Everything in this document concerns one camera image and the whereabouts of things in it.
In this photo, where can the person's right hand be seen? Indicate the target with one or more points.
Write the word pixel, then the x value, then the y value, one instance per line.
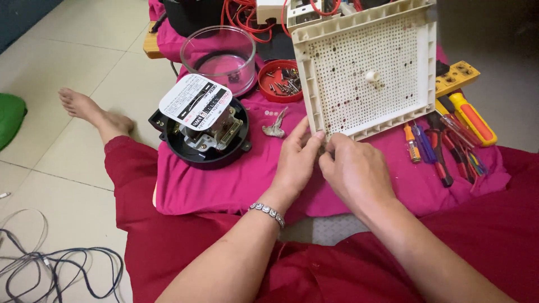
pixel 358 170

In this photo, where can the person's left hand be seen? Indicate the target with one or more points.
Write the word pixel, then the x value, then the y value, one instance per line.
pixel 294 166

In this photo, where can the person's right fingers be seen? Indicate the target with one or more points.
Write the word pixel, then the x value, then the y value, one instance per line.
pixel 330 151

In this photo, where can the white perforated plastic board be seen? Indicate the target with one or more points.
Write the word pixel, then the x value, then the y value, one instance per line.
pixel 368 71

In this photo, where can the magenta cloth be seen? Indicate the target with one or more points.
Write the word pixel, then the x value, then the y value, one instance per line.
pixel 252 168

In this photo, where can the orange tester screwdriver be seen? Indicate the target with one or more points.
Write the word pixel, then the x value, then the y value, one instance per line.
pixel 412 145

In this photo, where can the red lid with screws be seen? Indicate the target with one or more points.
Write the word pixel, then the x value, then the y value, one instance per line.
pixel 281 80

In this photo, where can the person's red clothing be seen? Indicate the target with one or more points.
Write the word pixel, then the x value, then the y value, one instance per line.
pixel 337 269

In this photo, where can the black electric meter base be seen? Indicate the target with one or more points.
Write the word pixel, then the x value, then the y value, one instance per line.
pixel 204 132

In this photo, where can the clear round meter cover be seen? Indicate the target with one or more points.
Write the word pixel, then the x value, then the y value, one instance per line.
pixel 219 59

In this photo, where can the yellow power strip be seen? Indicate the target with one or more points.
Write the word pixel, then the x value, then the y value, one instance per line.
pixel 457 76

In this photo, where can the white electrical box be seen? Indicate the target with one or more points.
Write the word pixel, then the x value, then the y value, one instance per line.
pixel 273 9

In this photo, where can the black bag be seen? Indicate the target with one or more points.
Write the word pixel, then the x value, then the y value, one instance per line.
pixel 191 14

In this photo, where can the wooden low table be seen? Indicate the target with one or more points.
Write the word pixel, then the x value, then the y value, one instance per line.
pixel 151 44

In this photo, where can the person's left foot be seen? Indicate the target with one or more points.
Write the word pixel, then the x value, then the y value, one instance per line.
pixel 94 111

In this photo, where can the green cushion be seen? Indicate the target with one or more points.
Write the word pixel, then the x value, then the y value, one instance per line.
pixel 10 118

